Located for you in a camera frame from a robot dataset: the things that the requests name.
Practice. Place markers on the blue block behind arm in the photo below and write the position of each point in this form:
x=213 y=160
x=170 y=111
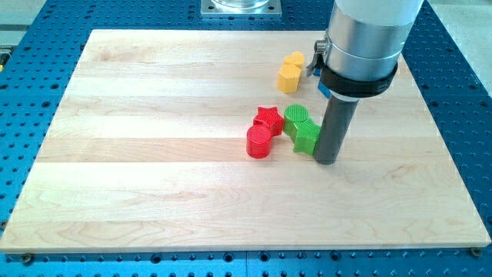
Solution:
x=324 y=90

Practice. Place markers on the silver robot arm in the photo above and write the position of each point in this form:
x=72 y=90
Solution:
x=367 y=36

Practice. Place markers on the wooden board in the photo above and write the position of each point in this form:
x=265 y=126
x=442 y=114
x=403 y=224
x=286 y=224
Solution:
x=147 y=153

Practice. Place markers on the red cylinder block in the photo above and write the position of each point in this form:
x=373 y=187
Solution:
x=258 y=144

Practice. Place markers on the red star block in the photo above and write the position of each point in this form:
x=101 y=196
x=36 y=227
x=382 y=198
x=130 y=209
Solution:
x=271 y=119

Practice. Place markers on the green cylinder block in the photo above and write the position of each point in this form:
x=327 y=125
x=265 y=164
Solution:
x=294 y=114

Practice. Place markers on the green star block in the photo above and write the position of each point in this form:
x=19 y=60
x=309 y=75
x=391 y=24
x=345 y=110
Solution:
x=306 y=136

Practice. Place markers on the yellow hexagon block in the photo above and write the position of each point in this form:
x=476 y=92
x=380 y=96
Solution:
x=288 y=78

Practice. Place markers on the yellow heart block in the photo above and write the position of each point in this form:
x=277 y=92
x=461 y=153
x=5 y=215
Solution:
x=295 y=58

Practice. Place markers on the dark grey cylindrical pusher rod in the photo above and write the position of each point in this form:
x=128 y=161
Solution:
x=336 y=121

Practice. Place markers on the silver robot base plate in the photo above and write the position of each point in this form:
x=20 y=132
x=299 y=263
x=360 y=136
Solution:
x=240 y=8

